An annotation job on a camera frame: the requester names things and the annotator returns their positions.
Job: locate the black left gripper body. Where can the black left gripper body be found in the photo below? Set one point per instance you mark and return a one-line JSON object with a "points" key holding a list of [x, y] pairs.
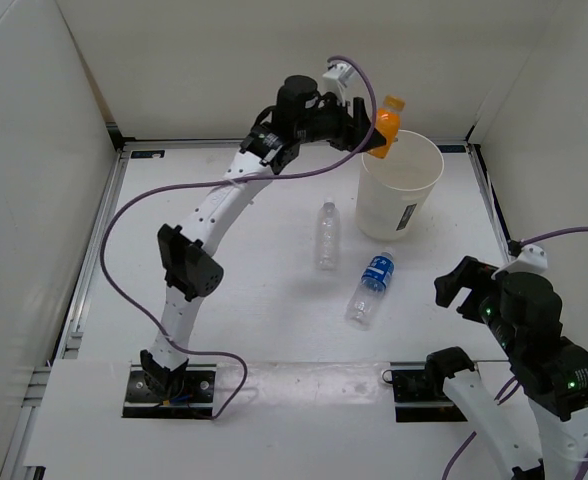
{"points": [[330, 124]]}

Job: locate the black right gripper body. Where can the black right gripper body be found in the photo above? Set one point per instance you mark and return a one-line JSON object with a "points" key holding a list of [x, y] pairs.
{"points": [[482, 301]]}

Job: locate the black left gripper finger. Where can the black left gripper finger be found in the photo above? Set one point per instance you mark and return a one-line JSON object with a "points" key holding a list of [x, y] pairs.
{"points": [[352, 142], [360, 119]]}

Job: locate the orange juice bottle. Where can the orange juice bottle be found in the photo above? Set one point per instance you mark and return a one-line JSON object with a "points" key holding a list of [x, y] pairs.
{"points": [[388, 123]]}

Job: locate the blue label water bottle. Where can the blue label water bottle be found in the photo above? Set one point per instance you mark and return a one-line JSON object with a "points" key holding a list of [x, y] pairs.
{"points": [[370, 291]]}

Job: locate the clear plastic bottle white cap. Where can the clear plastic bottle white cap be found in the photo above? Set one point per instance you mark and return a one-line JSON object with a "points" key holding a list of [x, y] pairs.
{"points": [[328, 236]]}

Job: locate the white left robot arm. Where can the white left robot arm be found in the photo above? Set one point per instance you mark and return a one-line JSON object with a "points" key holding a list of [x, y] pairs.
{"points": [[300, 115]]}

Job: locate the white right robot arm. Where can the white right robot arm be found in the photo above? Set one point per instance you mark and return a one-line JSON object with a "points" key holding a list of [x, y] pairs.
{"points": [[522, 311]]}

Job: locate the cream plastic bin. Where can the cream plastic bin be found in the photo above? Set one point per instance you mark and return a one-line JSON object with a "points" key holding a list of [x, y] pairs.
{"points": [[392, 190]]}

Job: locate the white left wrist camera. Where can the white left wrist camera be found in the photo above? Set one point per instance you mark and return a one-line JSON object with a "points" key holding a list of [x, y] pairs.
{"points": [[338, 76]]}

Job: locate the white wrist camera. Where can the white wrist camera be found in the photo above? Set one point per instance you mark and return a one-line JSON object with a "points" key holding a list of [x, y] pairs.
{"points": [[338, 76], [528, 258]]}

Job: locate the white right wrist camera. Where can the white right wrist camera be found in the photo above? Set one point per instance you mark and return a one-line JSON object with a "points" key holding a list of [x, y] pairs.
{"points": [[528, 258]]}

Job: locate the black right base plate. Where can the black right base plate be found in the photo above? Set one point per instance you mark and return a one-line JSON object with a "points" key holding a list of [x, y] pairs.
{"points": [[415, 400]]}

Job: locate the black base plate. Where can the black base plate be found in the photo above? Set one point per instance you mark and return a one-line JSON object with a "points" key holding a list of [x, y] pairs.
{"points": [[189, 397], [415, 400]]}

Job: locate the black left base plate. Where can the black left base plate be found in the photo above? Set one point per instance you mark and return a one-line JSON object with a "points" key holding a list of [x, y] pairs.
{"points": [[189, 397]]}

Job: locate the aluminium table edge rail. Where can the aluminium table edge rail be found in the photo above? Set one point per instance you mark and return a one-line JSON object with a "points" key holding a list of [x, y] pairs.
{"points": [[69, 335]]}

